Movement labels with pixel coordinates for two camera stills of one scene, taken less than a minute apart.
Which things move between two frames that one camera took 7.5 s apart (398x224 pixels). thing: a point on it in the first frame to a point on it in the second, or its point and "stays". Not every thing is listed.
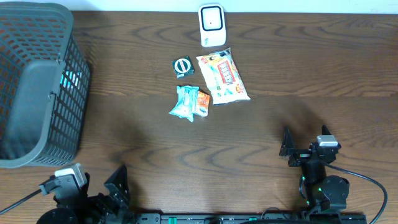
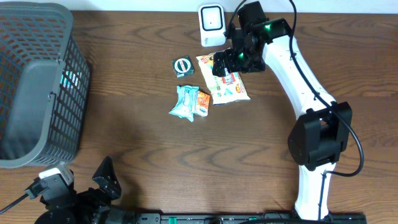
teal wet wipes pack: [187, 102] stays
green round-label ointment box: [183, 68] stays
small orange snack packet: [203, 104] stays
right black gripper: [287, 149] to [229, 64]
